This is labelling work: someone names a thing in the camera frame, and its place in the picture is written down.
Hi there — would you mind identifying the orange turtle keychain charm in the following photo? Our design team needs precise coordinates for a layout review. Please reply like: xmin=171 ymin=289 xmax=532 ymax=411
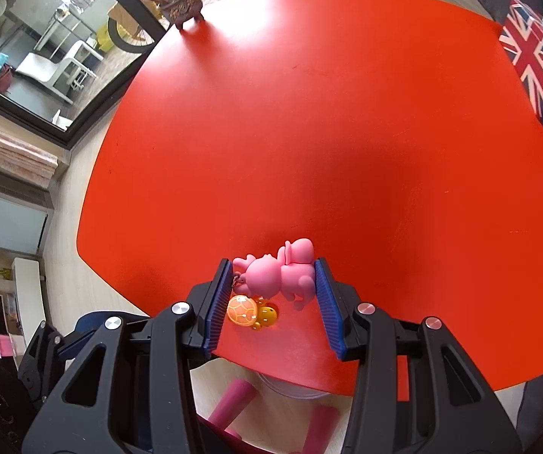
xmin=226 ymin=295 xmax=280 ymax=330

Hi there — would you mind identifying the pink pig toy keychain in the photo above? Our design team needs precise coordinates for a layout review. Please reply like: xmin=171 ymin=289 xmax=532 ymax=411
xmin=231 ymin=238 xmax=316 ymax=311

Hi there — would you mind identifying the pink trash bin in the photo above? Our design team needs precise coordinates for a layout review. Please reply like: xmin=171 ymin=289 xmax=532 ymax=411
xmin=258 ymin=373 xmax=329 ymax=401

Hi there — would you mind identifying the red table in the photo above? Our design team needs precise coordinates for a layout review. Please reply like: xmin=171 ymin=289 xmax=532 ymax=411
xmin=77 ymin=0 xmax=543 ymax=389

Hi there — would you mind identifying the white plastic chair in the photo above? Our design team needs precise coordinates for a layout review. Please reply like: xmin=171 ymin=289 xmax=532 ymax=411
xmin=16 ymin=40 xmax=103 ymax=104

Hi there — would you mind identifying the white pink bicycle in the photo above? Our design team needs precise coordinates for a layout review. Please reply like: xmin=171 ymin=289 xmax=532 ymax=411
xmin=106 ymin=0 xmax=292 ymax=56

